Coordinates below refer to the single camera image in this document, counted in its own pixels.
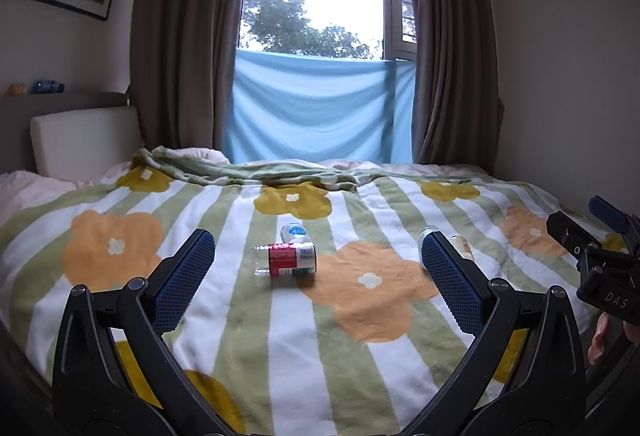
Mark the white padded headboard cushion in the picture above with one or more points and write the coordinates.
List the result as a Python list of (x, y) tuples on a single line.
[(85, 141)]

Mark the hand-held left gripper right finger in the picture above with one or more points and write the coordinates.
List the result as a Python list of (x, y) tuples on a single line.
[(450, 286)]

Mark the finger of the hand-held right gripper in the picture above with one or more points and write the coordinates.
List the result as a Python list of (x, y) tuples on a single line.
[(607, 211), (565, 228)]

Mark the brown curtain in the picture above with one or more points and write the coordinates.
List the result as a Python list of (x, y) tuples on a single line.
[(190, 41), (450, 41)]

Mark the blue plastic bottle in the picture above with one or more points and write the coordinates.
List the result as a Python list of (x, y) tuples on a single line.
[(48, 87)]

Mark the light blue hanging cloth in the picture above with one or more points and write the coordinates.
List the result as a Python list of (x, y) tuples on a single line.
[(315, 111)]

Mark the clear cup with beige label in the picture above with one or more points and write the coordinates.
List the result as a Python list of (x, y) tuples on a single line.
[(462, 246)]

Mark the clear cup with red label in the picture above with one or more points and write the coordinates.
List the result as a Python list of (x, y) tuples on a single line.
[(292, 258)]

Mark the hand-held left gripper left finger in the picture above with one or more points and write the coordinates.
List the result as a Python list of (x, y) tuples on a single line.
[(185, 286)]

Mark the floral striped blanket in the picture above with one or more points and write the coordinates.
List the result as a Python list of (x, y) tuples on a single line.
[(300, 356)]

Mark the clear cup with blue label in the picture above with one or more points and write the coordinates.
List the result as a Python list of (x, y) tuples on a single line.
[(294, 233)]

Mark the tree outside window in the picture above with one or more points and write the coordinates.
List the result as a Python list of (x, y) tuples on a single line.
[(285, 21)]

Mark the orange packet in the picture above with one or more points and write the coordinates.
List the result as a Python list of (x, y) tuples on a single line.
[(14, 90)]

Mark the person's right hand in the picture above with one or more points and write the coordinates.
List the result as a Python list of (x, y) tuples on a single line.
[(597, 341)]

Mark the grey headboard shelf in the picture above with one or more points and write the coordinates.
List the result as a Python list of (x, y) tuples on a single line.
[(75, 99)]

